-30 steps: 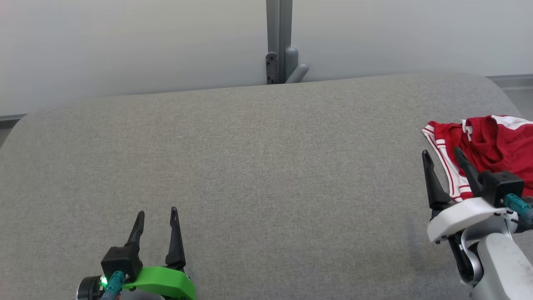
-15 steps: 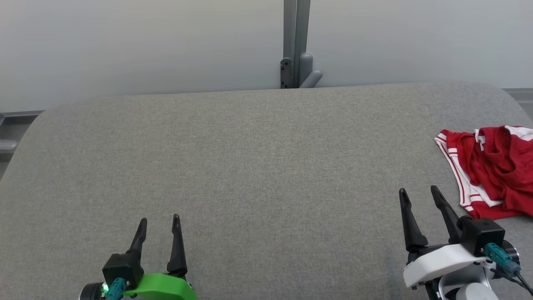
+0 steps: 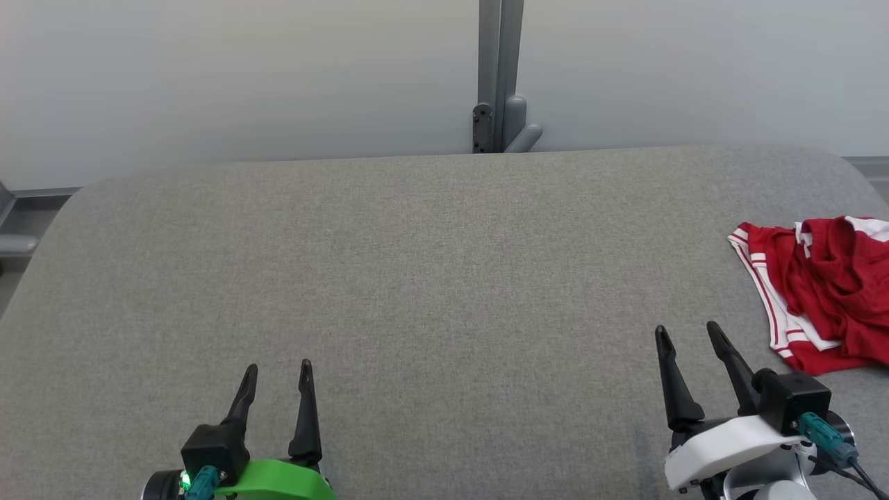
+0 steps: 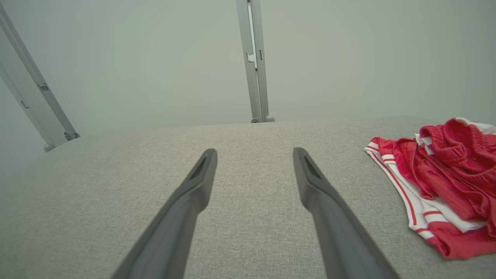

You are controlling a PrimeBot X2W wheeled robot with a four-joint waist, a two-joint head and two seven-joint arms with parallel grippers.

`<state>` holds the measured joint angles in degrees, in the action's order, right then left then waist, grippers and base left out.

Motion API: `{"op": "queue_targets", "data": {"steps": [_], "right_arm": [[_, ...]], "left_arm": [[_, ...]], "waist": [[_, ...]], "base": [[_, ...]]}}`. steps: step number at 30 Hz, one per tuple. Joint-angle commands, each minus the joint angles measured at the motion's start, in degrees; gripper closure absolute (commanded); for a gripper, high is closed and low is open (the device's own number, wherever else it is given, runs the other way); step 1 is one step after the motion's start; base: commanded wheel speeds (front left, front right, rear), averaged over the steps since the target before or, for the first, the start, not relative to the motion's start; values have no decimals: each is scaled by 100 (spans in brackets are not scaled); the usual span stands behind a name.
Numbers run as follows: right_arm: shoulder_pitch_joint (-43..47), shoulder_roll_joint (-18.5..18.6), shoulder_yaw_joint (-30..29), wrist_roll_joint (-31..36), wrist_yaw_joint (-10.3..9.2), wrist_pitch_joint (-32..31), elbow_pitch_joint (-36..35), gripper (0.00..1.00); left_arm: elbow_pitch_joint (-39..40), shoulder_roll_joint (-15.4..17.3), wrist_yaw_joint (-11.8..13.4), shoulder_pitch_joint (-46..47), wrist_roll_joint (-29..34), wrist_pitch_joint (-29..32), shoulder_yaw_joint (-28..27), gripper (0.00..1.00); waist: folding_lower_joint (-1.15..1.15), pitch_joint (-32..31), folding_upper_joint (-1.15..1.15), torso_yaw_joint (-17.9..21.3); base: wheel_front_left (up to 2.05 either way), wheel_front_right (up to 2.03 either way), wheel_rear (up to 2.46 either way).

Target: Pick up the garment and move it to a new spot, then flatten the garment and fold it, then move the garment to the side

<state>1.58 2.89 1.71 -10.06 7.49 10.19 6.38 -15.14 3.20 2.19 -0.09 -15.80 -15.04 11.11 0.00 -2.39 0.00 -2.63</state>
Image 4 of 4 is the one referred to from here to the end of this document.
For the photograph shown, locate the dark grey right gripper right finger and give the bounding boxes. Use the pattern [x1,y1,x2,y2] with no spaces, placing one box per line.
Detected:
[292,147,400,279]

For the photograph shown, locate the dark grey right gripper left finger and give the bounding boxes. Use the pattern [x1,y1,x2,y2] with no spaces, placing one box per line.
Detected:
[111,148,219,279]

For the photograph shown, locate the red shirt with white stripes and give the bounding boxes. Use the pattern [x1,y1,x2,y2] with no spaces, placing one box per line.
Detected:
[363,133,496,260]

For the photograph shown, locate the red shorts with elastic waistband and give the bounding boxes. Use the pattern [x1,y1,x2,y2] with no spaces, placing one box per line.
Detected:
[393,117,496,238]

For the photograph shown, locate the grey metal partition post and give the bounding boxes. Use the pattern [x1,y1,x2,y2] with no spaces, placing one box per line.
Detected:
[235,0,276,124]
[0,2,81,153]

